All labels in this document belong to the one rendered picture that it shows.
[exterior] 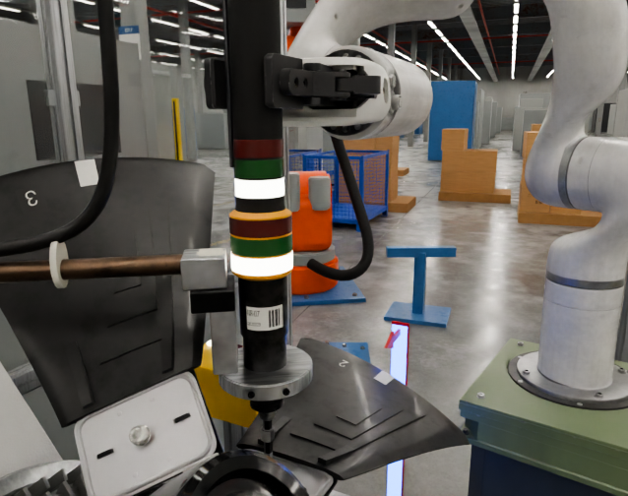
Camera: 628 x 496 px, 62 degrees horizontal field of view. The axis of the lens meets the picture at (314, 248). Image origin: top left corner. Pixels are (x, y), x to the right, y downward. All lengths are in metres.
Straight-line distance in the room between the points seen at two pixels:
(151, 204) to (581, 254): 0.68
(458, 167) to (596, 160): 8.69
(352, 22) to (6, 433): 0.55
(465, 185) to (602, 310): 8.68
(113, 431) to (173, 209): 0.19
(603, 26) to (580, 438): 0.59
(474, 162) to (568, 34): 8.71
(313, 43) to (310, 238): 3.72
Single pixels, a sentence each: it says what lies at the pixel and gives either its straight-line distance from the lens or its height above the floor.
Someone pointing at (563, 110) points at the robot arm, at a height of 1.47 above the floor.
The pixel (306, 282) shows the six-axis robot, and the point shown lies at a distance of 4.29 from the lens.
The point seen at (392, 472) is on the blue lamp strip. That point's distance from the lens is 0.85.
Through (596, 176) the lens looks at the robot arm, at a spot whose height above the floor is 1.37.
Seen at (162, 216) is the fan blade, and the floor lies 1.38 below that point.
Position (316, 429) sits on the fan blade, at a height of 1.19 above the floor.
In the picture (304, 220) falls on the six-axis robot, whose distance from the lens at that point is 4.23.
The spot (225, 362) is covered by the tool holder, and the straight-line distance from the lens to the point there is 0.38.
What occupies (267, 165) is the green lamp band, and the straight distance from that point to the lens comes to 0.34.
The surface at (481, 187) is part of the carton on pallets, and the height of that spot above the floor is 0.24.
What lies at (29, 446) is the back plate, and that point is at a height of 1.16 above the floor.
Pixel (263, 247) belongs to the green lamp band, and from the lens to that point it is 0.35.
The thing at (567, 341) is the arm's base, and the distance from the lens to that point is 0.98.
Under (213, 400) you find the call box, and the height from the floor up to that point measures 1.02.
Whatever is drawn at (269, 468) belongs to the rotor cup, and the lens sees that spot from 0.37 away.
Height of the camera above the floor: 1.47
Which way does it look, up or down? 14 degrees down
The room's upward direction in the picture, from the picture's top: straight up
